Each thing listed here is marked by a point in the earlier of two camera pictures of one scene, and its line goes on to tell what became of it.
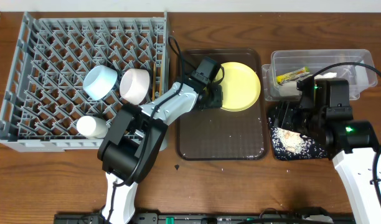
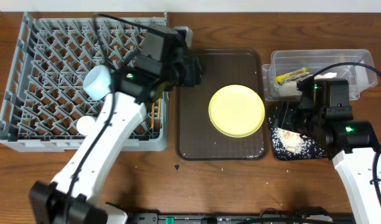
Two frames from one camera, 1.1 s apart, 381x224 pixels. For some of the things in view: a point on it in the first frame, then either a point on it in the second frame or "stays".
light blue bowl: x=99 y=81 stays
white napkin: x=327 y=75 stays
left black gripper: x=213 y=97 -> x=193 y=71
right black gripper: x=284 y=113 stays
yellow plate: x=241 y=86 -> x=236 y=111
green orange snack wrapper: x=279 y=79 stays
